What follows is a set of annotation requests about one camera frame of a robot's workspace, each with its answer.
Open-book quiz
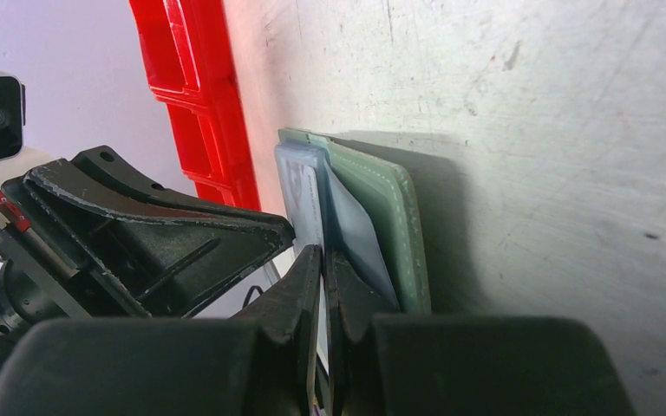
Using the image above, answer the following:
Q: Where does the green card holder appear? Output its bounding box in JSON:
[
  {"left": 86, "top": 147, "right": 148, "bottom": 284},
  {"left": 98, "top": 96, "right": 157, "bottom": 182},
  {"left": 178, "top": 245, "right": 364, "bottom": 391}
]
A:
[{"left": 278, "top": 129, "right": 432, "bottom": 314}]

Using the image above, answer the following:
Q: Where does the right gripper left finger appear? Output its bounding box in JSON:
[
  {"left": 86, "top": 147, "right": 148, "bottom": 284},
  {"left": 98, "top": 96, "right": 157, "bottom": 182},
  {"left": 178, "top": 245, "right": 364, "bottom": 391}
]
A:
[{"left": 236, "top": 244, "right": 323, "bottom": 415}]

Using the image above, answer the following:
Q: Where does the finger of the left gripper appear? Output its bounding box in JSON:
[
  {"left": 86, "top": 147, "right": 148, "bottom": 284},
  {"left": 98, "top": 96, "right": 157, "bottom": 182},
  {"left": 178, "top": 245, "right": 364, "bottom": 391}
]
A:
[{"left": 71, "top": 146, "right": 264, "bottom": 220}]

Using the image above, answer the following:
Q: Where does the red plastic bin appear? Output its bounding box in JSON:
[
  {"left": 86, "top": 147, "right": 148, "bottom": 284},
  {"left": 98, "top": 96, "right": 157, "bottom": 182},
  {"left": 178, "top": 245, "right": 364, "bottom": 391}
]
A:
[{"left": 129, "top": 0, "right": 260, "bottom": 211}]

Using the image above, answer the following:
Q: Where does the white VIP card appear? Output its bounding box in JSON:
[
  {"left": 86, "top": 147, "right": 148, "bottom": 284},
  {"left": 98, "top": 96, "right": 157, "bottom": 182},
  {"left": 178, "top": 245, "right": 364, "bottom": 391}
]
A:
[{"left": 281, "top": 160, "right": 331, "bottom": 374}]

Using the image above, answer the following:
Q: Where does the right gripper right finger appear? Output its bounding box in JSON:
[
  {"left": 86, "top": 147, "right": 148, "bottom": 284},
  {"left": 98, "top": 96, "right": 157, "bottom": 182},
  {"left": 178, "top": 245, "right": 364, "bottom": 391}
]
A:
[{"left": 323, "top": 250, "right": 400, "bottom": 415}]

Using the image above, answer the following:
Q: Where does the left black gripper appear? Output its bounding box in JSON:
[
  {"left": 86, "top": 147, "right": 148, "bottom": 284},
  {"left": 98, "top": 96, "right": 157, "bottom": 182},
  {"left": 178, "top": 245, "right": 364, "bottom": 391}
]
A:
[{"left": 0, "top": 159, "right": 294, "bottom": 367}]

